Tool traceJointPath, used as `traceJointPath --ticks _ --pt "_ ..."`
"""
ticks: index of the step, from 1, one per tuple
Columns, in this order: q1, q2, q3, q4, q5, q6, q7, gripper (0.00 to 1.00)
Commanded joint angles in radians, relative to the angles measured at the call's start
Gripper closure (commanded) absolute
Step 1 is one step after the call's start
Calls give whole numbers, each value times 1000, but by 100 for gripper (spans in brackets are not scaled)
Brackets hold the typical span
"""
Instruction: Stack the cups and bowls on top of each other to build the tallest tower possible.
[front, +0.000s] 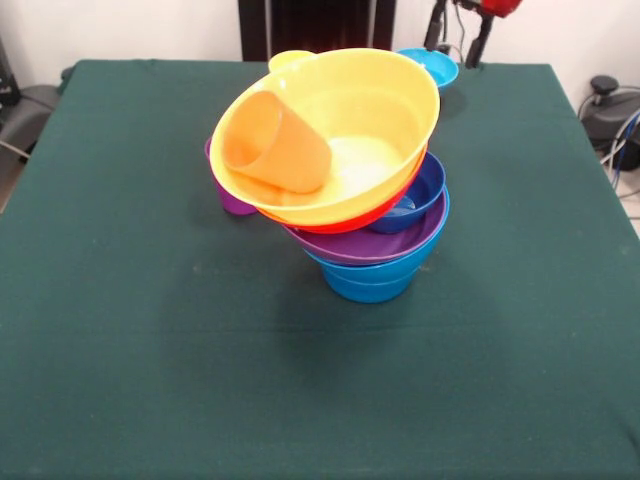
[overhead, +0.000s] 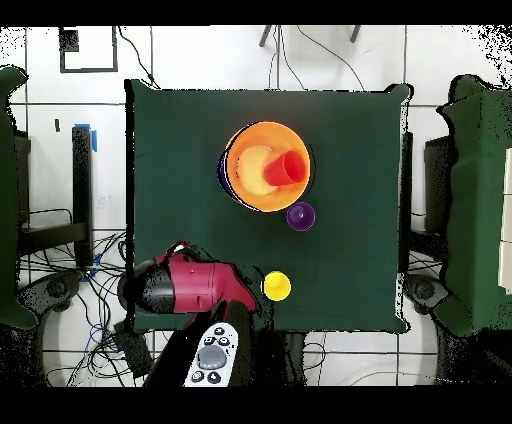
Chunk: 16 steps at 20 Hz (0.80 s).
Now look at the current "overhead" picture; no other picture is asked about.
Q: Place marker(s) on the small dark blue bowl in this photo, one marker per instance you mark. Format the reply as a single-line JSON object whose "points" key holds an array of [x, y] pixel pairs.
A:
{"points": [[220, 176]]}

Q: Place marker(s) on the white boxes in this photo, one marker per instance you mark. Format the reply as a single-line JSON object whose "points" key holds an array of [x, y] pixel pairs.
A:
{"points": [[507, 220]]}

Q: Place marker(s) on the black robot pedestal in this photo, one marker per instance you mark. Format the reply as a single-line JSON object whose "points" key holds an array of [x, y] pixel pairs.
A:
{"points": [[280, 360]]}

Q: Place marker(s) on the blue tape strip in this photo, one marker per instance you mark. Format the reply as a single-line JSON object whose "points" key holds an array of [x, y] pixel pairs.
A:
{"points": [[94, 140]]}

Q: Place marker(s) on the orange-red plastic cup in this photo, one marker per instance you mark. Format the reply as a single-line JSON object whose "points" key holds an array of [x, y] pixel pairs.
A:
{"points": [[286, 168]]}

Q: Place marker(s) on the green cloth side table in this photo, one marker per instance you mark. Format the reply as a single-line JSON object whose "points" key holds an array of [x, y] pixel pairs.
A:
{"points": [[8, 200], [476, 200]]}

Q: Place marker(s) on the black square frame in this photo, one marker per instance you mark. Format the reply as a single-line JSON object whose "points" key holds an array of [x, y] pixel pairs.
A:
{"points": [[88, 70]]}

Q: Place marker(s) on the dark green tablecloth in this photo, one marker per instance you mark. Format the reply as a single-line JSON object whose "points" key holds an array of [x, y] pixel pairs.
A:
{"points": [[340, 132]]}

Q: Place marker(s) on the grey tripod leg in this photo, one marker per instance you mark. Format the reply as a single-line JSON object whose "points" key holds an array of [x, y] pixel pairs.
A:
{"points": [[266, 36], [355, 35]]}

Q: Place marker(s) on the black pedestal leg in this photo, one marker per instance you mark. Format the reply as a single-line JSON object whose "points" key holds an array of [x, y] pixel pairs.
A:
{"points": [[424, 290], [56, 288]]}

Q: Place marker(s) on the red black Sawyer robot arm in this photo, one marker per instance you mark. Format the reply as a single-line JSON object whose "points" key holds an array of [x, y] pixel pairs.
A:
{"points": [[192, 284]]}

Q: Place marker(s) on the large yellow plastic bowl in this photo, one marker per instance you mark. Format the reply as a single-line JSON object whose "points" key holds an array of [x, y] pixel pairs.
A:
{"points": [[248, 140]]}

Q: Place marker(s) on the yellow plastic cup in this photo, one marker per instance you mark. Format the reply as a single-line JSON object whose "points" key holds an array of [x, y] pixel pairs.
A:
{"points": [[276, 286]]}

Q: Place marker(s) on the black power strip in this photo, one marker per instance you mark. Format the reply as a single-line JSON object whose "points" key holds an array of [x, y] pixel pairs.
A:
{"points": [[134, 352]]}

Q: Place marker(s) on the purple plastic cup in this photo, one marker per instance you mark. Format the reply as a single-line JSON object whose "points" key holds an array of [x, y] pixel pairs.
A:
{"points": [[300, 216]]}

